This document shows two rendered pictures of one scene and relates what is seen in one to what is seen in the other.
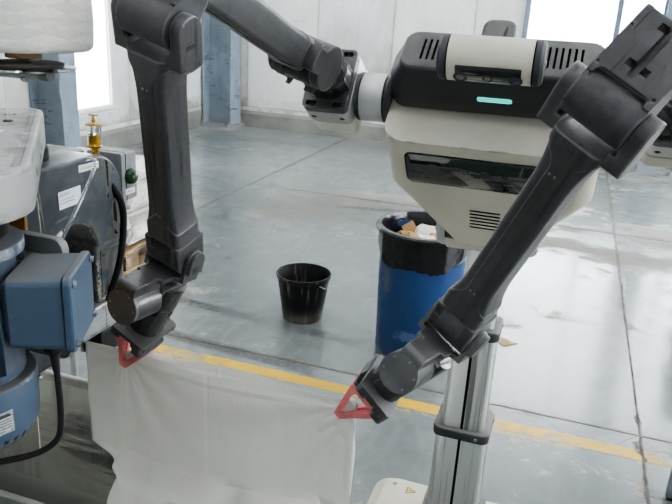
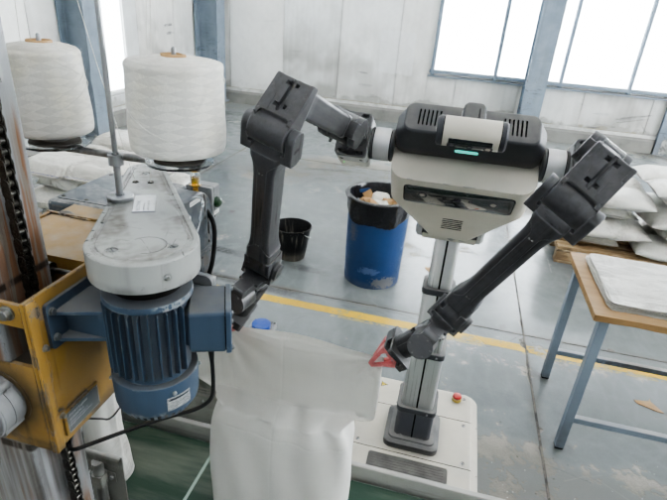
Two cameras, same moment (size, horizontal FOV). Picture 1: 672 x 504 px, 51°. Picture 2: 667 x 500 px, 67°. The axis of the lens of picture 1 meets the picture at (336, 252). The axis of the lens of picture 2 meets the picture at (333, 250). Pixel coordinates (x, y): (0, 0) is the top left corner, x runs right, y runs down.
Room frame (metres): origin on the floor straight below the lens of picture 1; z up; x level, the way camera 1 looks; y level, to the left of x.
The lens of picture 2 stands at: (-0.04, 0.19, 1.78)
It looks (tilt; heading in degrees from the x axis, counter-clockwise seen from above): 26 degrees down; 354
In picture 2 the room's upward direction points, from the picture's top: 5 degrees clockwise
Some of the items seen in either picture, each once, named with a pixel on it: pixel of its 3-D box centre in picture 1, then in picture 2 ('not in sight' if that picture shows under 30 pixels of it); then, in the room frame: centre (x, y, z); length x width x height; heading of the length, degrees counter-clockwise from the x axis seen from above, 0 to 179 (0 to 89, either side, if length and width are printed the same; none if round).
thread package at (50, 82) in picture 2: not in sight; (47, 88); (0.95, 0.64, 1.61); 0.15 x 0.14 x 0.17; 72
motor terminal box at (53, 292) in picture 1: (53, 308); (211, 322); (0.75, 0.33, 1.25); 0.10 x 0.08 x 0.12; 7
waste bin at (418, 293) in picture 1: (420, 287); (375, 236); (3.21, -0.42, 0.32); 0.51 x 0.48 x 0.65; 162
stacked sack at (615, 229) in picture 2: not in sight; (600, 224); (3.61, -2.33, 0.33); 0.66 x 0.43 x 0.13; 72
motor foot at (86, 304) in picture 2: not in sight; (94, 314); (0.72, 0.52, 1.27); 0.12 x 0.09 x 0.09; 162
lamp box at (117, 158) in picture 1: (112, 173); (202, 199); (1.27, 0.42, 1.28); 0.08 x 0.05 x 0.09; 72
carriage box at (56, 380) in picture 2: not in sight; (53, 321); (0.83, 0.65, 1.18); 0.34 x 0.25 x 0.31; 162
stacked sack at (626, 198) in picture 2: not in sight; (607, 194); (3.65, -2.34, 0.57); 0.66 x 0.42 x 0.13; 65
